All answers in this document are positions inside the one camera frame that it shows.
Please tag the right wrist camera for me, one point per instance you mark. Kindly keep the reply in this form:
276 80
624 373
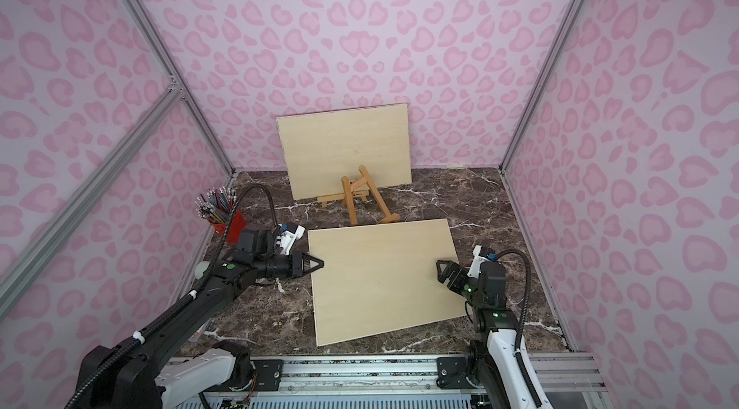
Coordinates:
481 254

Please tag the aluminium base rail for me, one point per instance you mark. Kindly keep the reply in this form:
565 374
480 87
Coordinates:
224 379

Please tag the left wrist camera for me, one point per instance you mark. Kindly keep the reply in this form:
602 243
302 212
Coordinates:
288 235

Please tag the plywood board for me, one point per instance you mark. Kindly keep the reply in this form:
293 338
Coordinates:
380 278
321 148

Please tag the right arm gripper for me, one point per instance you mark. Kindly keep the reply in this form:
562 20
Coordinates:
456 277

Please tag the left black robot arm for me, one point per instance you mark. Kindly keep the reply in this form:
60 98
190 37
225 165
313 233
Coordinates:
125 376

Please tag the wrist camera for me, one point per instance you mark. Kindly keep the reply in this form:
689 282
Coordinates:
481 254
288 235

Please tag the wooden easel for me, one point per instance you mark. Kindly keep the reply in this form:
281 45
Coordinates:
326 199
362 187

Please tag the white glue bottle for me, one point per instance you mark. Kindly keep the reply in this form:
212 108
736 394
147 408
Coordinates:
200 269

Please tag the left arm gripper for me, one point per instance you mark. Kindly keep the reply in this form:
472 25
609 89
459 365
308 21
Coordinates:
297 263

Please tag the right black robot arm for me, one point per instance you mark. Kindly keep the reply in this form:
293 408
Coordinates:
498 361

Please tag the coloured pencils bundle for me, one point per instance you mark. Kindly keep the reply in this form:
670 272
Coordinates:
216 205

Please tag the red metal bucket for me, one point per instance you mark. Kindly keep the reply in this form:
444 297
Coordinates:
234 231

